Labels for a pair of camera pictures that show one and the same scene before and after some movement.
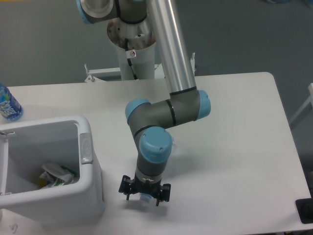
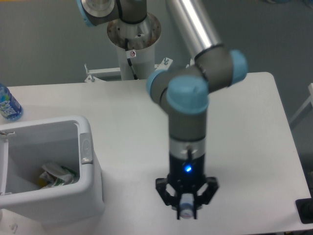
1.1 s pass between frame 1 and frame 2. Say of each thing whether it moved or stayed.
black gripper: moved
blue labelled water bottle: stayed
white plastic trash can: stayed
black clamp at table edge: stayed
